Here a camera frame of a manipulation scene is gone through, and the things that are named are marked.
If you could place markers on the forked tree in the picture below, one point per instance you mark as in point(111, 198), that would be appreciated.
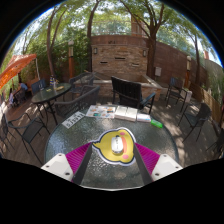
point(151, 50)

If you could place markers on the dark wicker chair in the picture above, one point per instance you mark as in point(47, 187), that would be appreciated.
point(81, 78)
point(80, 100)

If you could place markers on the black metal mesh chair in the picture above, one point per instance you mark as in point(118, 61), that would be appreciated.
point(31, 130)
point(175, 85)
point(218, 141)
point(201, 113)
point(3, 133)

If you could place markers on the black wall lamp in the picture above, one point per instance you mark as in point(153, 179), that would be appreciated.
point(144, 53)
point(95, 50)

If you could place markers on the green wipes pack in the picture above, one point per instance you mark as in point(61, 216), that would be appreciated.
point(156, 123)

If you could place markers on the white computer mouse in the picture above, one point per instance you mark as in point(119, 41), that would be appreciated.
point(117, 145)

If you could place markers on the white number plate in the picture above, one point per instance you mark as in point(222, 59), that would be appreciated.
point(73, 120)

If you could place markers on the wooden lamp post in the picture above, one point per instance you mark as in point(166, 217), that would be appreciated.
point(188, 71)
point(71, 60)

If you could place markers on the yellow chick-shaped mouse pad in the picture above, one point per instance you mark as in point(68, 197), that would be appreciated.
point(104, 146)

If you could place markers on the slender tree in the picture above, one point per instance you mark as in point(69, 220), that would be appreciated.
point(90, 33)
point(50, 43)

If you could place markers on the white bag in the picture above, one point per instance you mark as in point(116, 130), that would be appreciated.
point(188, 96)

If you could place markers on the white box with coloured print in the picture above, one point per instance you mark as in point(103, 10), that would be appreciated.
point(143, 117)

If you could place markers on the colourful printed sheet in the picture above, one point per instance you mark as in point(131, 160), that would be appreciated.
point(100, 111)

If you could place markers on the blue patio chair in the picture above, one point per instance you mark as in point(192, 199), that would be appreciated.
point(38, 86)

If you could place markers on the black slatted wooden chair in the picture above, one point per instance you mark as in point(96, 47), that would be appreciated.
point(126, 88)

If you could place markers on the dark round patio table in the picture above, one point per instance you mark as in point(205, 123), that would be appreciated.
point(50, 93)

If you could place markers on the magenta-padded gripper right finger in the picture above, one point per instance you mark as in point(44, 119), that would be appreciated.
point(148, 159)

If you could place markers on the person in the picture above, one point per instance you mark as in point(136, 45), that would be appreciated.
point(12, 96)
point(22, 86)

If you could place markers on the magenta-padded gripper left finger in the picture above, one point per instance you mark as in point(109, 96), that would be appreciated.
point(78, 158)

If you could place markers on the orange patio umbrella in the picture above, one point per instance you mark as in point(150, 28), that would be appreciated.
point(15, 66)

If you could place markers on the grey wall utility box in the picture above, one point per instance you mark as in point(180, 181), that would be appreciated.
point(158, 71)

